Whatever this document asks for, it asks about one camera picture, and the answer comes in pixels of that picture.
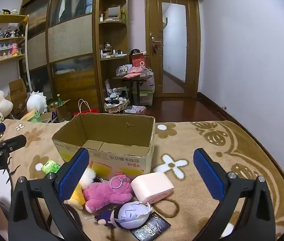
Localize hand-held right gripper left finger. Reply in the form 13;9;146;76
8;148;90;241

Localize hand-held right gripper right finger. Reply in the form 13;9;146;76
193;148;276;241

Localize yellow and white plush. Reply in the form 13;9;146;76
64;167;97;207

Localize green tissue packet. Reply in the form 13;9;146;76
41;159;62;175

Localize pink plush bear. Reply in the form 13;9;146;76
83;173;135;213

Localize printed cardboard box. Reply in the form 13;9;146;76
52;113;156;175

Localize pink roll cake plush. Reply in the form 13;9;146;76
131;172;175;204

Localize purple-haired plush doll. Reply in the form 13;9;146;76
94;201;154;229

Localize black tissue packet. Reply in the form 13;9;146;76
128;212;172;241

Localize green frog toy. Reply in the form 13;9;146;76
30;109;42;122

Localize beige flower-print blanket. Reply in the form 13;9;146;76
0;119;284;241

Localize open brown cardboard box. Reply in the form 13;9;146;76
5;79;28;116

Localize white round plush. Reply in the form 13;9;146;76
27;91;48;116

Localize cardboard box with bottles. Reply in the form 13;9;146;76
47;99;72;121

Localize red shopping bag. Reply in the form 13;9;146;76
73;99;100;117

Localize wicker basket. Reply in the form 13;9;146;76
104;97;130;114

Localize pink paper pack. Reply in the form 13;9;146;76
124;105;146;114

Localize row of dark figurines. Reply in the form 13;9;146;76
0;25;24;39

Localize clear plastic storage box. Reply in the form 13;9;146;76
132;74;155;106

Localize small wooden table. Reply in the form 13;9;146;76
113;77;149;106

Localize white-framed toy shelf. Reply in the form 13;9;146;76
0;14;29;93

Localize wooden wardrobe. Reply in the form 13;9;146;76
19;0;101;113

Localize pink bag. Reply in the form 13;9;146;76
122;66;145;78

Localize wooden corner shelf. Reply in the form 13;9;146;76
95;0;130;111

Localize red box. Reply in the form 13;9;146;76
131;53;147;68

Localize small framed mirror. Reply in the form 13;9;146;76
107;5;122;20

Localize wooden door with glass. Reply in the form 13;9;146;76
144;0;201;98

